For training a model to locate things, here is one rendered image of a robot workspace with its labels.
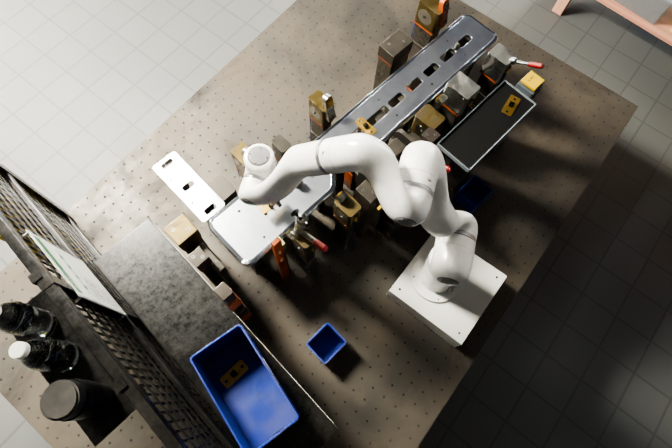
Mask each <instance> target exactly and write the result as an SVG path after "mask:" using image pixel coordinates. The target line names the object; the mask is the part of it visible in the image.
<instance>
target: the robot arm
mask: <svg viewBox="0 0 672 448"><path fill-rule="evenodd" d="M243 160H244V164H245V173H244V177H243V180H242V182H241V185H240V188H239V193H238V196H239V199H240V200H241V202H243V203H245V204H247V205H251V206H261V205H268V207H269V208H270V207H271V206H275V204H276V206H277V207H279V208H280V207H281V206H282V204H281V202H280V201H281V200H283V199H284V198H286V197H287V196H288V195H289V194H291V193H292V192H293V191H294V189H295V188H296V187H297V186H298V185H299V184H300V182H301V181H302V180H303V179H304V178H306V177H313V176H322V175H330V174H338V173H346V172H359V173H361V174H363V175H364V176H365V177H366V178H367V180H368V181H369V182H370V184H371V186H372V188H373V190H374V192H375V194H376V196H377V198H378V200H379V202H380V204H381V206H382V208H383V210H384V211H385V213H386V214H387V215H388V216H389V217H390V218H391V219H392V220H393V221H394V222H396V223H398V224H400V225H403V226H408V227H413V226H417V225H419V224H421V225H422V227H423V228H424V229H425V230H426V231H427V232H428V233H429V234H431V235H433V236H435V237H436V241H435V246H434V247H433V248H432V250H431V251H430V253H428V254H425V255H423V256H421V257H420V258H419V259H418V260H417V261H416V262H415V264H414V265H413V268H412V271H411V281H412V285H413V287H414V289H415V290H416V292H417V293H418V294H419V295H420V296H421V297H422V298H424V299H426V300H428V301H431V302H435V303H442V302H446V301H449V300H451V299H452V298H454V297H455V296H456V295H457V294H458V292H459V291H460V289H461V286H462V284H464V283H465V282H466V281H467V279H468V278H469V275H470V272H471V268H472V263H473V258H474V252H475V246H476V240H477V234H478V224H477V221H476V219H475V217H474V216H473V215H472V214H470V213H468V212H465V211H458V210H454V208H453V206H452V204H451V202H450V199H449V194H448V184H447V172H446V166H445V161H444V157H443V155H442V153H441V151H440V149H439V148H438V147H437V146H436V145H434V144H433V143H431V142H427V141H422V140H421V141H416V142H413V143H411V144H409V145H408V146H407V147H406V148H405V149H404V151H403V153H402V155H401V159H400V162H399V165H398V161H397V159H396V157H395V155H394V153H393V151H392V150H391V148H390V147H389V146H388V145H387V144H385V143H384V142H383V141H381V140H380V139H378V138H376V137H374V136H372V135H369V134H365V133H353V134H347V135H342V136H337V137H332V138H327V139H322V140H317V141H313V142H308V143H303V144H298V145H295V146H293V147H291V148H290V149H288V150H287V151H286V153H285V154H284V156H283V157H282V159H281V161H280V162H279V164H278V165H277V167H276V162H275V157H274V153H273V151H272V149H271V148H270V147H269V146H267V145H265V144H254V145H252V146H250V147H249V148H248V149H247V150H246V151H245V153H244V157H243Z"/></svg>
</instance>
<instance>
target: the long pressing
mask: <svg viewBox="0 0 672 448"><path fill-rule="evenodd" d="M466 35H468V36H469V37H471V40H470V41H469V42H468V43H467V44H466V45H464V46H463V47H462V48H461V47H459V49H458V50H454V49H453V47H454V46H455V44H456V43H457V42H459V41H460V40H461V39H462V38H463V37H464V36H466ZM447 40H448V42H447ZM497 40H498V36H497V34H496V33H494V32H493V31H492V30H490V29H489V28H488V27H486V26H485V25H484V24H482V23H481V22H480V21H478V20H477V19H476V18H474V17H473V16H471V15H462V16H461V17H459V18H458V19H457V20H456V21H455V22H453V23H452V24H451V25H450V26H449V27H448V28H446V29H445V30H444V31H443V32H442V33H440V34H439V35H438V36H437V37H436V38H435V39H433V40H432V41H431V42H430V43H429V44H427V45H426V46H425V47H424V48H423V49H422V50H420V51H419V52H418V53H417V54H416V55H414V56H413V57H412V58H411V59H410V60H409V61H407V62H406V63H405V64H404V65H403V66H401V67H400V68H399V69H398V70H397V71H396V72H394V73H393V74H392V75H391V76H390V77H388V78H387V79H386V80H385V81H384V82H382V83H381V84H380V85H379V86H378V87H377V88H375V89H374V90H373V91H372V92H371V93H369V94H368V95H367V96H366V97H365V98H364V99H362V100H361V101H360V102H359V103H358V104H356V105H355V106H354V107H353V108H352V109H351V110H349V111H348V112H347V113H346V114H345V115H343V116H342V117H341V118H340V119H339V120H338V121H336V122H335V123H334V124H333V125H332V126H330V127H329V128H328V129H327V130H326V131H325V132H323V133H322V134H321V135H320V136H319V137H317V138H316V139H315V140H314V141H317V140H322V139H327V138H332V137H337V136H342V135H347V134H352V133H354V132H355V131H356V130H357V129H358V128H359V127H358V126H357V125H356V124H355V121H356V120H357V119H358V118H360V117H363V118H364V119H365V120H366V121H367V120H369V119H370V118H371V117H372V116H373V115H374V114H375V113H377V112H378V111H379V110H380V109H381V108H382V107H387V108H388V109H389V112H388V113H387V114H386V115H384V116H383V117H382V118H381V119H380V120H379V121H378V122H376V123H375V124H374V125H373V127H374V128H375V129H376V130H377V131H376V132H375V133H374V134H373V135H372V136H374V137H376V138H378V139H380V140H381V141H383V142H384V143H386V142H387V141H388V140H389V139H390V138H391V137H392V136H393V135H394V134H395V132H396V131H397V130H398V129H401V128H402V127H403V126H404V125H406V124H407V123H408V122H409V121H410V120H411V119H412V118H413V117H414V116H415V114H416V113H417V112H418V111H419V110H420V109H421V108H422V107H424V106H425V105H426V104H429V103H430V102H431V101H432V100H433V99H435V98H436V97H437V96H438V95H439V94H440V93H441V92H442V91H443V90H444V89H445V86H446V84H447V82H448V81H449V80H450V79H451V78H453V77H454V76H455V75H456V74H457V73H458V72H459V71H461V72H462V73H463V72H465V71H466V70H467V69H468V68H469V67H470V66H471V65H472V64H473V63H475V62H476V61H477V60H478V59H479V58H480V57H481V56H482V55H483V54H485V53H486V52H487V51H488V50H489V49H490V48H491V47H492V46H493V45H495V44H496V42H497ZM449 49H452V50H453V51H455V54H454V55H453V56H452V57H451V58H450V59H448V60H447V61H446V62H444V61H442V60H441V59H440V57H441V56H442V55H444V54H445V53H446V52H447V51H448V50H449ZM464 54H466V55H464ZM434 63H435V64H437V65H438V66H439V68H438V69H437V70H436V71H435V72H434V73H432V74H431V75H430V76H426V75H425V74H424V73H423V72H424V71H425V70H426V69H427V68H429V67H430V66H431V65H432V64H434ZM416 78H419V79H420V80H421V81H422V83H421V84H420V85H419V86H418V87H416V88H415V89H414V90H413V91H412V92H410V91H408V90H407V89H406V87H407V86H408V85H409V84H410V83H411V82H412V81H414V80H415V79H416ZM431 83H433V85H431ZM399 93H401V94H402V95H403V96H404V99H403V100H402V101H400V102H399V103H398V104H397V105H396V106H395V107H391V106H390V105H389V104H388V102H389V101H391V100H392V99H393V98H394V97H395V96H396V95H397V94H399ZM378 99H379V101H378ZM396 115H398V116H396ZM335 188H336V174H330V175H322V176H315V177H313V178H312V177H306V178H304V179H303V187H302V188H301V189H296V188H295V189H294V191H293V192H292V193H291V194H289V195H288V196H287V197H286V198H284V199H283V200H281V201H280V202H281V204H282V206H281V207H280V208H279V207H277V206H276V205H275V206H274V209H273V210H271V209H270V210H269V211H268V212H267V215H264V213H263V212H262V211H261V210H260V209H259V208H258V206H251V205H247V204H245V203H243V202H241V200H240V199H239V196H237V197H236V198H234V199H233V200H232V201H231V202H230V203H228V204H227V205H226V206H225V207H224V208H223V209H221V210H220V211H219V212H218V213H217V214H215V215H214V216H213V217H212V218H211V219H210V222H209V229H210V231H211V232H212V233H213V234H214V235H215V236H216V238H217V239H218V240H219V241H220V242H221V243H222V244H223V245H224V246H225V247H226V248H227V249H228V250H229V251H230V252H231V254H232V255H233V256H234V257H235V258H236V259H237V260H238V261H239V262H240V263H241V264H243V265H245V266H251V265H254V264H255V263H257V262H258V261H259V260H260V259H261V258H262V257H263V256H265V255H266V254H267V253H268V252H269V251H270V250H271V249H272V247H271V242H272V241H273V240H274V239H275V238H276V237H278V236H279V237H280V238H281V239H283V238H284V237H286V236H287V235H288V234H289V233H290V232H291V231H292V230H293V229H294V226H295V222H296V220H297V219H296V218H297V217H296V216H294V217H292V216H291V213H292V212H293V211H294V210H295V209H299V213H298V214H299V215H300V214H301V215H303V214H304V213H305V214H306V215H307V216H309V215H310V214H311V213H312V212H313V211H314V210H316V209H317V208H318V207H319V206H320V205H321V204H322V203H323V202H324V201H326V200H327V199H328V198H329V197H330V196H331V195H332V194H333V193H334V191H335ZM238 210H240V212H238ZM263 236H266V238H265V239H264V238H263Z"/></svg>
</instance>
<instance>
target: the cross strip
mask: <svg viewBox="0 0 672 448"><path fill-rule="evenodd" d="M170 158H171V159H172V160H173V163H172V164H171V165H169V166H168V167H167V168H165V169H163V168H162V167H161V165H162V164H163V163H164V162H166V161H167V160H168V159H170ZM153 170H154V171H155V172H156V173H157V175H158V176H159V177H160V178H161V179H162V180H163V181H164V182H165V183H166V184H167V185H168V186H169V187H170V188H171V189H172V191H173V192H174V193H175V194H176V195H177V196H178V197H179V198H180V199H181V200H182V201H183V202H184V203H185V204H186V206H187V207H188V208H189V209H190V210H191V211H192V212H193V213H194V214H195V215H196V216H197V217H198V218H199V219H200V220H201V222H206V221H207V220H208V219H209V218H211V217H212V216H213V215H214V214H215V213H217V212H218V211H219V210H220V209H221V208H223V207H224V206H225V203H224V201H223V200H222V199H221V198H220V197H219V196H218V195H217V194H216V193H215V192H214V191H213V190H212V189H211V188H210V187H209V186H208V185H207V184H206V183H205V182H204V181H203V180H202V179H201V178H200V177H199V176H198V175H197V173H196V172H195V171H194V170H193V169H192V168H191V167H190V166H189V165H188V164H187V163H186V162H185V161H184V160H183V159H182V158H181V157H180V156H179V155H178V154H177V153H176V152H171V153H170V154H169V155H167V156H166V157H165V158H164V159H162V160H161V161H160V162H158V163H157V164H156V165H154V166H153ZM170 179H172V181H170ZM189 181H193V182H194V183H195V184H194V185H193V186H192V187H191V188H190V189H188V190H187V191H184V190H183V189H182V187H183V186H184V185H186V184H187V183H188V182H189ZM191 202H194V203H193V204H191ZM212 203H214V204H215V205H216V206H217V207H216V208H215V209H214V210H213V211H212V212H211V213H209V214H206V213H205V212H204V210H205V209H206V208H207V207H209V206H210V205H211V204H212Z"/></svg>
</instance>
